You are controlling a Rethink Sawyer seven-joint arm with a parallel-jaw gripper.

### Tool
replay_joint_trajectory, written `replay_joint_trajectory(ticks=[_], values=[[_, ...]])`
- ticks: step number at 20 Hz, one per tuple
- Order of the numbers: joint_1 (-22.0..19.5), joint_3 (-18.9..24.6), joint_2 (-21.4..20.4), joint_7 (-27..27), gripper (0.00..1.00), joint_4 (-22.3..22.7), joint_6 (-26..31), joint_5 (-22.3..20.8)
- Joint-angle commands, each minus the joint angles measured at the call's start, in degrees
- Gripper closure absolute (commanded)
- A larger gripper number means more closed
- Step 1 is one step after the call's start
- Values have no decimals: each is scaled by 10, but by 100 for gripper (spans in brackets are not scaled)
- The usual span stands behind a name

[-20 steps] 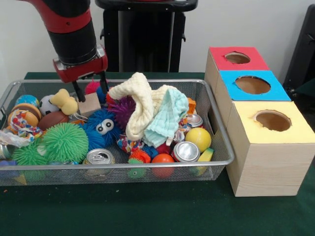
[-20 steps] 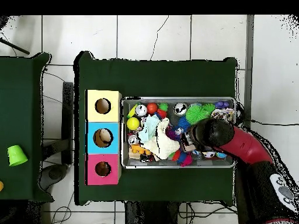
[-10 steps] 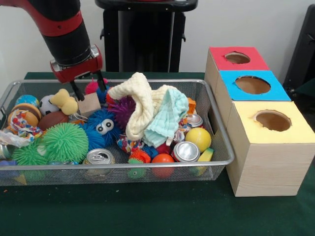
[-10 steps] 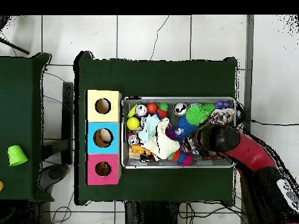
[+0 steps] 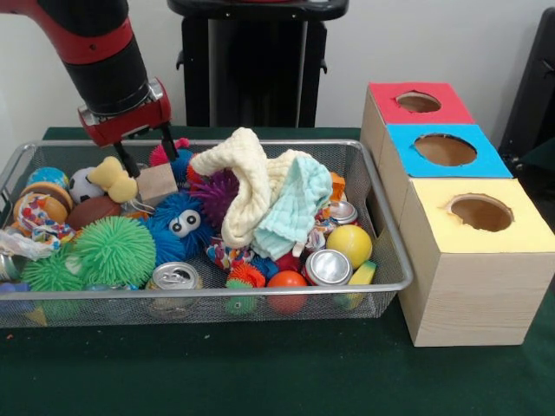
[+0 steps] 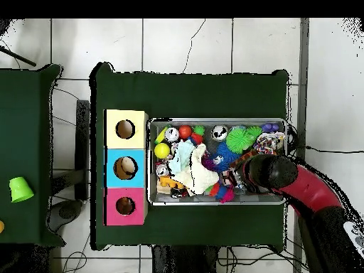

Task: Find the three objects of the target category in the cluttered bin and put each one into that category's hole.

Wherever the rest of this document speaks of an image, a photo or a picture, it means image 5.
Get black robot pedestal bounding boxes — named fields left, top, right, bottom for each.
left=167, top=0, right=352, bottom=128

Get crushed silver can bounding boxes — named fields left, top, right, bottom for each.
left=304, top=250, right=353, bottom=287

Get wooden box with three holes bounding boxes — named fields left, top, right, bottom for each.
left=360, top=82, right=555, bottom=348

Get cream waffle cloth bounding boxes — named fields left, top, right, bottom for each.
left=189, top=127, right=313, bottom=250

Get purple spiky toy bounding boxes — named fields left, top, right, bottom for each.
left=191, top=169, right=239, bottom=231

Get yellow ball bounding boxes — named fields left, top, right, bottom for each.
left=328, top=224, right=373, bottom=270

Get blue furry googly-eyed toy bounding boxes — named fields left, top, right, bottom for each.
left=143, top=191, right=218, bottom=265

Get brown wooden cube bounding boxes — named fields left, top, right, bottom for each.
left=134, top=163, right=179, bottom=207

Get small soccer ball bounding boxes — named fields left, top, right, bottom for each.
left=68, top=167, right=107, bottom=205

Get mint green cloth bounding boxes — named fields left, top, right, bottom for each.
left=251, top=154, right=335, bottom=261

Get wire mesh bin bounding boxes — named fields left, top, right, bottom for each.
left=0, top=139, right=415, bottom=327

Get large green spiky ball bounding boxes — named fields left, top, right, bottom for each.
left=74, top=217, right=157, bottom=288

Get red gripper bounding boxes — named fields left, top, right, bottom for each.
left=78, top=76, right=180, bottom=179

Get black floor stand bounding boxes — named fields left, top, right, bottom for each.
left=501, top=7, right=555, bottom=174

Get pale yellow plush toy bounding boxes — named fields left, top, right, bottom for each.
left=87, top=156, right=140, bottom=205

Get green spiky googly-eyed toy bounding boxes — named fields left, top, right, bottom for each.
left=22, top=247, right=83, bottom=293

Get green cloth table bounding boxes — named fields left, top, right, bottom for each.
left=0, top=126, right=555, bottom=416

